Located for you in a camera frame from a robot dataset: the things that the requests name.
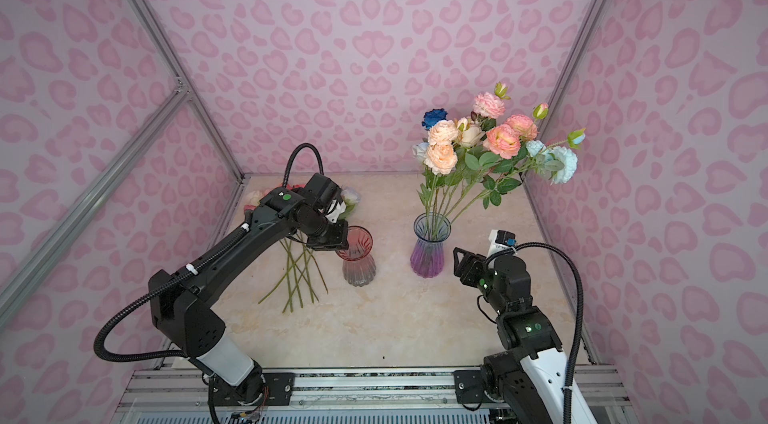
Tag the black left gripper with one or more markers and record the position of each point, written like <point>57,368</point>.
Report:
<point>340,241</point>

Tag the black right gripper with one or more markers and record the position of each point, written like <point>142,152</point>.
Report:
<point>477,263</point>

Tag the red glass vase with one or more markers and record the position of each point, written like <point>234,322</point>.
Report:
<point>358,264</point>

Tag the purple blue glass vase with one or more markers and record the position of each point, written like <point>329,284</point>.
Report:
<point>428,257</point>

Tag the peach rose stem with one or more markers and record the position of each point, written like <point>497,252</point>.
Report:
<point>440,161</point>

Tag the pink green carnation stem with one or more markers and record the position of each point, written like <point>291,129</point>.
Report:
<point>526,125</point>

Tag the dark blue artificial rose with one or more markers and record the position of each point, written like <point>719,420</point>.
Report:
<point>432,118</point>

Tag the pink carnation double stem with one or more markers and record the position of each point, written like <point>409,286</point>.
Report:
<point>491,105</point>

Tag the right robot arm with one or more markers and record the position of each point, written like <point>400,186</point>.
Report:
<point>533,375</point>

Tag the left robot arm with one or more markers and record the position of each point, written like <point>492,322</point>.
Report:
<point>182,303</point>

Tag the red pink rose stem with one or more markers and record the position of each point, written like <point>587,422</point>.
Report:
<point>299,272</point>

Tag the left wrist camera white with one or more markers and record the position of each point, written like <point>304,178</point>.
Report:
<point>337,209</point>

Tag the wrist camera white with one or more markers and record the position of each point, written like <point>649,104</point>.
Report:
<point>337,209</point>
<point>501,240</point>

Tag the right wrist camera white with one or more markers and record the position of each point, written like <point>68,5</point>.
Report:
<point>501,240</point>

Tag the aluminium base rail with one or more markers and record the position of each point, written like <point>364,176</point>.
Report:
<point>317,395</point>

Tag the aluminium frame corner post left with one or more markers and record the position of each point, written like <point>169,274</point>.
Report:
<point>170,57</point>

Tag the aluminium frame corner post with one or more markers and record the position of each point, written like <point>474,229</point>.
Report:
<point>565,32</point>
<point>170,57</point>

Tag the diagonal aluminium frame bar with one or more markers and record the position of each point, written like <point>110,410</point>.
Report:
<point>39,263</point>

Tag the aluminium frame corner post right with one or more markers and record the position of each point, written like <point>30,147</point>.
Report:
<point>565,32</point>

